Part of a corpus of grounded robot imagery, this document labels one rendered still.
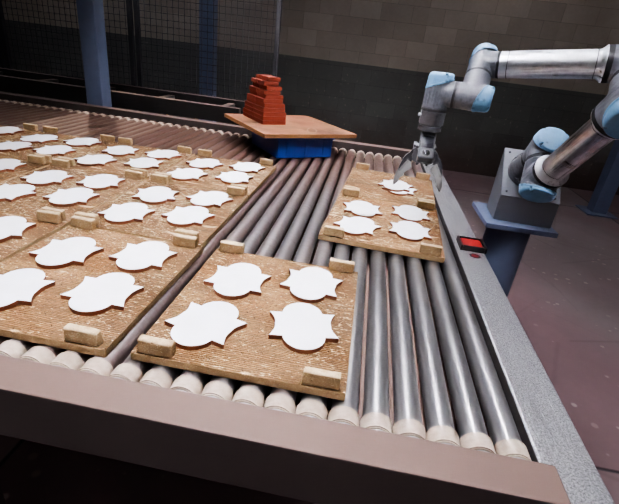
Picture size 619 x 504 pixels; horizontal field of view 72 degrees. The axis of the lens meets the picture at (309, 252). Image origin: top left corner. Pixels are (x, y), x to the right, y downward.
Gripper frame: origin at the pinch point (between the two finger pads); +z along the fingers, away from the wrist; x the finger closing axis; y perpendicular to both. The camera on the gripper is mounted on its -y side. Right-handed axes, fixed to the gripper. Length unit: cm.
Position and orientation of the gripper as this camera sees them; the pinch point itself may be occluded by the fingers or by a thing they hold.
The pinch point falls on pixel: (416, 189)
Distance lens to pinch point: 145.3
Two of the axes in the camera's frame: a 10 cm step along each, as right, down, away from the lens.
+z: -1.1, 8.9, 4.3
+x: -9.7, -1.9, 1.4
